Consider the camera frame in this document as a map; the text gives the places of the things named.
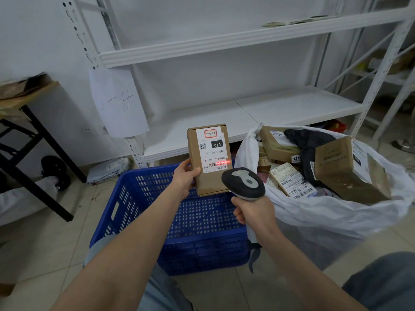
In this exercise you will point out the person's left hand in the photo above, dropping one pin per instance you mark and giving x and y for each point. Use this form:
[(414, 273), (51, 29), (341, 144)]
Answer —
[(184, 181)]

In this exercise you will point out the person's right hand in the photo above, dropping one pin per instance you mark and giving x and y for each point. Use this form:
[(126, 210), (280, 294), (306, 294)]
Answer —
[(259, 217)]

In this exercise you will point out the smooth kraft box long label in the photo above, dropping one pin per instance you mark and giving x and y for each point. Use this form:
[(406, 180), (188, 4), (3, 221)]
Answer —
[(197, 148)]

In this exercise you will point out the grey handheld barcode scanner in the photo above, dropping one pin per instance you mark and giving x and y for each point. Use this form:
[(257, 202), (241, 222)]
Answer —
[(243, 184)]

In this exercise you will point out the small tan box wide label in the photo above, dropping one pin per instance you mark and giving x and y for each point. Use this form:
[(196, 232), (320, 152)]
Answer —
[(288, 181)]

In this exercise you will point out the blue plastic crate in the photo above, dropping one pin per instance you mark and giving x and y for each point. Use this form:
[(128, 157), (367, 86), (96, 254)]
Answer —
[(207, 252)]

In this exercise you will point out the white woven sack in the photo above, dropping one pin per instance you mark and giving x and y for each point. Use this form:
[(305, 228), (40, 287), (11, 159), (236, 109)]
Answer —
[(324, 220)]

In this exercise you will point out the black plastic mailer bag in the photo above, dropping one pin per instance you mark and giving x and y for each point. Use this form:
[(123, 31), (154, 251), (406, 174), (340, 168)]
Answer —
[(308, 139)]

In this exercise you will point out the big brown box white label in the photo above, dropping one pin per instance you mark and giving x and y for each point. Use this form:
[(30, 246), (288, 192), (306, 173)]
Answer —
[(337, 168)]

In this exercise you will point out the person's right forearm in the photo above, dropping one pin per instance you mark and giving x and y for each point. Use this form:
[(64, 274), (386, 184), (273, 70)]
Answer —
[(308, 278)]

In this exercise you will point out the person's left forearm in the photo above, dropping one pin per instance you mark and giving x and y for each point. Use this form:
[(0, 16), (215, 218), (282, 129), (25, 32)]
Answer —
[(123, 259)]

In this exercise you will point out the grey plastic mailer bag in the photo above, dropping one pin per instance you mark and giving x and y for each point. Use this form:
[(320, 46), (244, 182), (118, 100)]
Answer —
[(107, 170)]

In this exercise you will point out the person's left leg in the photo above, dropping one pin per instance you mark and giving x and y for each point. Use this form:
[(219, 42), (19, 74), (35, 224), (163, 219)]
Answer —
[(162, 294)]

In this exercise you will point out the white metal shelf rack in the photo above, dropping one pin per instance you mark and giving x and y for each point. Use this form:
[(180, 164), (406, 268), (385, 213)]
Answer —
[(210, 126), (394, 106)]

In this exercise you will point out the white paper sign sheet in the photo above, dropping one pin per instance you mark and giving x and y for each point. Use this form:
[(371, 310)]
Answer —
[(120, 113)]

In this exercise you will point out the red plastic crate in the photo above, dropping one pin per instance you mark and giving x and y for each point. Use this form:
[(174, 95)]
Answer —
[(337, 126)]

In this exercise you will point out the wooden folding table black legs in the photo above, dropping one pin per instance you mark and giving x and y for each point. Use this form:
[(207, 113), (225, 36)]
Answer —
[(48, 142)]

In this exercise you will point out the yellow item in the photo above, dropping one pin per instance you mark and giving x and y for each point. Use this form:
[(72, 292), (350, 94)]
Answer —
[(362, 66)]

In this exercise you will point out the stack of flattened cardboard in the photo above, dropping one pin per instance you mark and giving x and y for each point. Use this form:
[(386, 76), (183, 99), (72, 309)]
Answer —
[(22, 85)]

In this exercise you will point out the brown cardboard storage box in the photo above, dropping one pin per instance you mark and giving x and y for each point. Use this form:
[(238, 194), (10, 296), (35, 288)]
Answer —
[(398, 63)]

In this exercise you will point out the wooden chair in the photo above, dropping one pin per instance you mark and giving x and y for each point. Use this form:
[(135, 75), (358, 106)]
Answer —
[(6, 289)]

